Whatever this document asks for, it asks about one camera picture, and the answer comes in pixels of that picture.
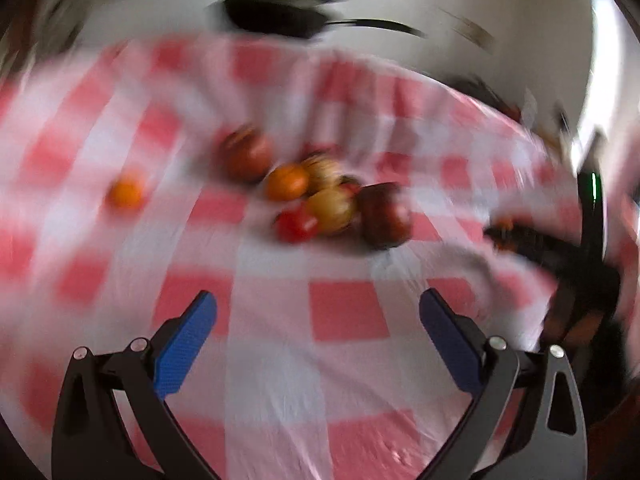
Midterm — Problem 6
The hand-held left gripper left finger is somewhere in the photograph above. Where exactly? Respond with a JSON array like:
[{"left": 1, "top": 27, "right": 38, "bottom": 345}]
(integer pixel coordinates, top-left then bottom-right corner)
[{"left": 51, "top": 290, "right": 221, "bottom": 480}]

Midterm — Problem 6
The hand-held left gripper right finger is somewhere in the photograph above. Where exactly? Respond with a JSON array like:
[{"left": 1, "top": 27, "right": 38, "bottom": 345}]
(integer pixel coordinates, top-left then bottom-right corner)
[{"left": 419, "top": 287, "right": 588, "bottom": 480}]

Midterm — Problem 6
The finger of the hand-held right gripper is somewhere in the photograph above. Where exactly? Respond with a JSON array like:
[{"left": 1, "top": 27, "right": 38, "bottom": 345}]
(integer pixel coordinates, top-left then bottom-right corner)
[{"left": 484, "top": 222, "right": 571, "bottom": 273}]

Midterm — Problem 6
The large orange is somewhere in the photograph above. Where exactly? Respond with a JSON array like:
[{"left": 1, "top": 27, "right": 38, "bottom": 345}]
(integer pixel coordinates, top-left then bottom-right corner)
[{"left": 264, "top": 164, "right": 311, "bottom": 202}]

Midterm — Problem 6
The red white checkered tablecloth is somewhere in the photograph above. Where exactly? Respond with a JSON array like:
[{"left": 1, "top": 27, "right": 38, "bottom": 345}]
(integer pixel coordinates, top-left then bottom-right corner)
[{"left": 0, "top": 35, "right": 640, "bottom": 480}]

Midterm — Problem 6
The dark red apple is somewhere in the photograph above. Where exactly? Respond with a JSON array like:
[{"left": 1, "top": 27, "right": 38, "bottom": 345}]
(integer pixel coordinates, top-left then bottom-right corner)
[{"left": 357, "top": 183, "right": 413, "bottom": 249}]

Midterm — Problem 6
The small mandarin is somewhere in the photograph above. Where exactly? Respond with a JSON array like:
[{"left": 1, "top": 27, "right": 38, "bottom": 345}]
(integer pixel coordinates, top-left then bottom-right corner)
[{"left": 106, "top": 174, "right": 147, "bottom": 212}]

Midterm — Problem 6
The red tomato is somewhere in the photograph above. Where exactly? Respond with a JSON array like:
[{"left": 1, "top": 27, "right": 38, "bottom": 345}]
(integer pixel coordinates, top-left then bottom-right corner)
[{"left": 275, "top": 207, "right": 318, "bottom": 243}]

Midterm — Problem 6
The yellow striped pepino melon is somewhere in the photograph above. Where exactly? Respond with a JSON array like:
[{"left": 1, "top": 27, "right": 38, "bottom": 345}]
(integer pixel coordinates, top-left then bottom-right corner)
[
  {"left": 302, "top": 155, "right": 346, "bottom": 193},
  {"left": 306, "top": 189, "right": 358, "bottom": 235}
]

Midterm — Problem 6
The black frying pan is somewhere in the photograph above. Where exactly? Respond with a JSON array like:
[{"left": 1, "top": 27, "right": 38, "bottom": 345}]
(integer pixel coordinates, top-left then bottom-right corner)
[{"left": 220, "top": 0, "right": 426, "bottom": 40}]

